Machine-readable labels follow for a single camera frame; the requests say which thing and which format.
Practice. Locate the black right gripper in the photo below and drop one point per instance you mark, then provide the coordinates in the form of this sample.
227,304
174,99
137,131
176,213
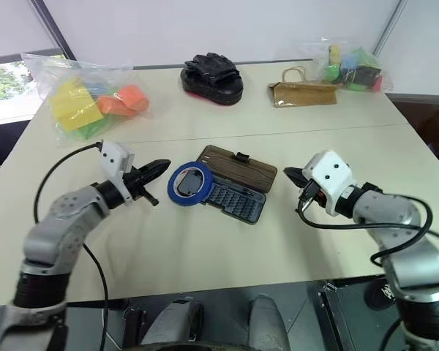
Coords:
309,192

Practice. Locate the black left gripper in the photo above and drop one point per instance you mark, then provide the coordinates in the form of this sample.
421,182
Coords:
134,181

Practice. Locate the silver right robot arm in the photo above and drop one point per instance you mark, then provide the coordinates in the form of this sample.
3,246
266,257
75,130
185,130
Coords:
395,219

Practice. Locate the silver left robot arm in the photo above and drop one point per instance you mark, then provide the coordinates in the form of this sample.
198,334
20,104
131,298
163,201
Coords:
58,226

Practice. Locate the screwdriver bit case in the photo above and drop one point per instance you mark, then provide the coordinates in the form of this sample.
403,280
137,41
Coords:
238,204

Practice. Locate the blue tape roll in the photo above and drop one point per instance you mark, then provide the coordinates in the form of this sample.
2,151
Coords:
172,192

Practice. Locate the green foam block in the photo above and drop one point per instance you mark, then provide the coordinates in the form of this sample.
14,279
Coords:
93,128

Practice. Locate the orange foam block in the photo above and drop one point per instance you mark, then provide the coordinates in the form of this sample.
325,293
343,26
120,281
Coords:
122,100

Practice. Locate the brown paper bag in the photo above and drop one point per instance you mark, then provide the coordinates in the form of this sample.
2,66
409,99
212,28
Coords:
303,95

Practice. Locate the black punching pad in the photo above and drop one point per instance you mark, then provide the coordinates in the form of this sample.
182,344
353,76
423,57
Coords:
214,89

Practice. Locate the yellow foam block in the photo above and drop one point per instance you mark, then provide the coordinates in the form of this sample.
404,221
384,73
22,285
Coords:
73,106

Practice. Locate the small green block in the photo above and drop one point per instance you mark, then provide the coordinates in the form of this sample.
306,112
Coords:
332,73

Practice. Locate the black glove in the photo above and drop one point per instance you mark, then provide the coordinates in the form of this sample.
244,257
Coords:
210,64

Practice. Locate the small black block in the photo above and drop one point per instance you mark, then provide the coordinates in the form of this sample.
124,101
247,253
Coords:
366,76

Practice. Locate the small pink block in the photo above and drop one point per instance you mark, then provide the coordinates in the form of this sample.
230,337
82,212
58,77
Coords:
378,84

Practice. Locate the small blue block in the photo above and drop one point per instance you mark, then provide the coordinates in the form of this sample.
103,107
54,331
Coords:
349,62

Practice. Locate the small yellow block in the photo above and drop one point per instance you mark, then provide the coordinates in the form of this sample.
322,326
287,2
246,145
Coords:
334,55

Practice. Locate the clear plastic bag, small blocks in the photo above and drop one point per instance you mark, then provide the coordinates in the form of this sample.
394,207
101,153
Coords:
351,44

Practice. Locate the grey rounded shape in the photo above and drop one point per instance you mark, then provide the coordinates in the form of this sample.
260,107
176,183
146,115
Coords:
269,321
172,325

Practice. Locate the clear plastic bag, large blocks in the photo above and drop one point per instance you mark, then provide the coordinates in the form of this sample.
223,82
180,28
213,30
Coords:
44,69

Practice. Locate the black box under table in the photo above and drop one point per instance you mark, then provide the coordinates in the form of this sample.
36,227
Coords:
351,321

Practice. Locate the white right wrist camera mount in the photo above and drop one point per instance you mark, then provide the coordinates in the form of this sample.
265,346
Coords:
331,172

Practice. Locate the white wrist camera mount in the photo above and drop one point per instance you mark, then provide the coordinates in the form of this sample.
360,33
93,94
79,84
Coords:
331,172
114,157

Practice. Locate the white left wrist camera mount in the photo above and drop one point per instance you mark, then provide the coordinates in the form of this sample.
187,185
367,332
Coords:
114,157

